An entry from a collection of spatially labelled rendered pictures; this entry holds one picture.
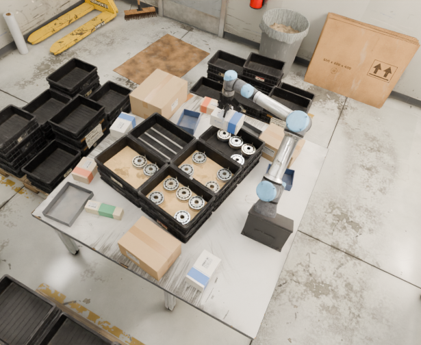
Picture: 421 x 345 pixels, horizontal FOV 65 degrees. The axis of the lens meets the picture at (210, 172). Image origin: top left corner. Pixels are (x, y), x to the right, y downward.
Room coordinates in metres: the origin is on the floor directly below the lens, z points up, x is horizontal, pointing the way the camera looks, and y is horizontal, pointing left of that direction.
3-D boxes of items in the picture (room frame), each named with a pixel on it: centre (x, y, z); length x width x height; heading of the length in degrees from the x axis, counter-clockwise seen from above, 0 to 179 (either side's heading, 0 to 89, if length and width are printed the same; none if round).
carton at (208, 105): (2.15, 0.07, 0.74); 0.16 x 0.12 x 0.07; 75
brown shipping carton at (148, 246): (0.79, 0.30, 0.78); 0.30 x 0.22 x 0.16; 61
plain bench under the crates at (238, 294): (1.41, 0.09, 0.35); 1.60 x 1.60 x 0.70; 69
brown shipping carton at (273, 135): (1.76, -0.51, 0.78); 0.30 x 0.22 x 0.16; 61
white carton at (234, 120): (1.64, -0.07, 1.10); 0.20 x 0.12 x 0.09; 69
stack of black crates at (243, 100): (2.66, -0.28, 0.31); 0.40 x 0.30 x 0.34; 69
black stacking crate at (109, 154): (1.31, 0.53, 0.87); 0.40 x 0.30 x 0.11; 58
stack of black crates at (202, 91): (2.81, 0.10, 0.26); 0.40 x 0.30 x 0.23; 69
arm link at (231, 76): (1.65, -0.05, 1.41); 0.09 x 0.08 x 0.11; 56
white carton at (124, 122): (1.78, 0.73, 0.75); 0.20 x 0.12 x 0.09; 167
